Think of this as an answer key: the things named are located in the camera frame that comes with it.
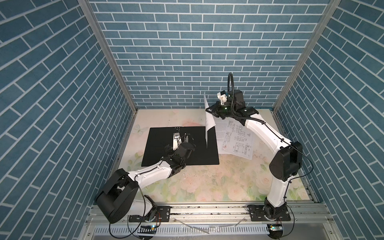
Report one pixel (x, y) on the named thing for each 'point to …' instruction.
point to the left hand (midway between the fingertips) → (179, 144)
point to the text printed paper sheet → (209, 120)
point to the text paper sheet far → (221, 126)
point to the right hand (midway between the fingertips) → (204, 107)
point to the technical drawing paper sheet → (238, 139)
